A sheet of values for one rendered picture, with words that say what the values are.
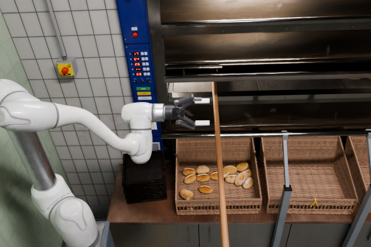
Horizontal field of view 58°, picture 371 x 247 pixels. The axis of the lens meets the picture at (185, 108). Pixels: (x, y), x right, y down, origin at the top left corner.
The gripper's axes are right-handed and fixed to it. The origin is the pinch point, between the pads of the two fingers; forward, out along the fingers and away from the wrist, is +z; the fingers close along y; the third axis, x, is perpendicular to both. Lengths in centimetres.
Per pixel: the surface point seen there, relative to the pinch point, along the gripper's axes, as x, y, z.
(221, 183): 19.9, 28.4, 6.5
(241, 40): -57, -9, 21
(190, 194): -17, 85, -12
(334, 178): -34, 90, 91
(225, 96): -55, 31, 13
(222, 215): 37.9, 28.6, 6.1
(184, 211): -5, 87, -15
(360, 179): -22, 75, 100
